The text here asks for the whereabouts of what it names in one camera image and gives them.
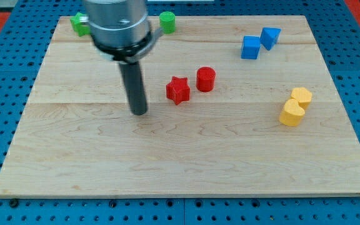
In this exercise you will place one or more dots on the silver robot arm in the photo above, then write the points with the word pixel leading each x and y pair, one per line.
pixel 121 30

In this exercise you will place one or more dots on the blue cube block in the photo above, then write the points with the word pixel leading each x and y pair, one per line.
pixel 250 47

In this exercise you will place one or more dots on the red star block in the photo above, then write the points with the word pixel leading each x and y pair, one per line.
pixel 178 90

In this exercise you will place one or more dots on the green cylinder block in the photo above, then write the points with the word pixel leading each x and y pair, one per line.
pixel 167 22

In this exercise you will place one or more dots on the green star block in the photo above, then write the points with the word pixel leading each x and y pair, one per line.
pixel 79 24

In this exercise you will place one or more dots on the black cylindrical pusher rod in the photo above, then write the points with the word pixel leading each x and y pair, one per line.
pixel 132 78

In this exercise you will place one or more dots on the red cylinder block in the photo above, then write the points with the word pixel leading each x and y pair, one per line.
pixel 205 79

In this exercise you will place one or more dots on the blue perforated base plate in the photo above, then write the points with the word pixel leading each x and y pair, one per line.
pixel 23 43

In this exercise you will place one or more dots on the blue triangular prism block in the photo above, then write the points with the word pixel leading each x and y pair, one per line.
pixel 269 37

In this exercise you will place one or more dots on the wooden board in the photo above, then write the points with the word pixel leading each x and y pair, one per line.
pixel 77 139

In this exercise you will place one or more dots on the yellow hexagon block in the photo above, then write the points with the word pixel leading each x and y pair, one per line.
pixel 303 96

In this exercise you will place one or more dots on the yellow heart block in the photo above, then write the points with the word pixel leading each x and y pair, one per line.
pixel 292 113

